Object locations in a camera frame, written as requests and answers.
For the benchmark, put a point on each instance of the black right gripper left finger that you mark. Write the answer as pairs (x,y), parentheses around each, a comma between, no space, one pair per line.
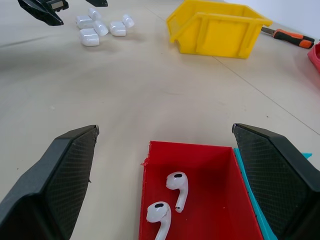
(37,200)

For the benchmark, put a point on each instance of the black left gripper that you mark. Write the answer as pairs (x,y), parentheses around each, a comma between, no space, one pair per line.
(59,4)

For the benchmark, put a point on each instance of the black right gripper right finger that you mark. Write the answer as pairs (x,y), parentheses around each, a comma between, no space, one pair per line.
(282,180)

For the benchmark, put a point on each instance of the yellow plastic bin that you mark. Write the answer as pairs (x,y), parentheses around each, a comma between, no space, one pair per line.
(225,35)

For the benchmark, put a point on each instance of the teal plastic tray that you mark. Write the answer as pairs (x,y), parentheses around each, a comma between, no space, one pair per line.
(268,233)

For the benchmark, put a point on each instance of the red plastic tray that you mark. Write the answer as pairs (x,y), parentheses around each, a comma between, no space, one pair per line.
(212,187)

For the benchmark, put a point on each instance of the white earbud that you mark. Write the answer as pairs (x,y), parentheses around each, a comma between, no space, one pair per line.
(178,182)
(158,215)

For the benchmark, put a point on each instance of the pink red plastic object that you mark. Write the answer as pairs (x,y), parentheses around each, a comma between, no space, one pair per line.
(315,56)

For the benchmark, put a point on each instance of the orange and black screwdriver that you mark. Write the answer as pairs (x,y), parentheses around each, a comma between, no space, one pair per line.
(287,35)

